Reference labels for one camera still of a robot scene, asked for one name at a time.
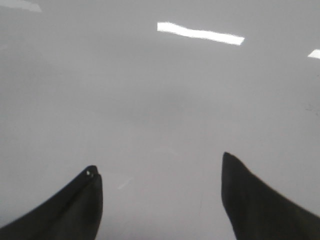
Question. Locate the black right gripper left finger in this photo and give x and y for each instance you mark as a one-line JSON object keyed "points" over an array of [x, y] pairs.
{"points": [[73, 213]]}

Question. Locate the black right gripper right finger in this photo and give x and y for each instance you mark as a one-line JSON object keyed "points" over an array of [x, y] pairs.
{"points": [[258, 212]]}

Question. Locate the large white whiteboard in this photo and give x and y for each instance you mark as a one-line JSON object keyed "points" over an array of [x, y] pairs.
{"points": [[153, 93]]}

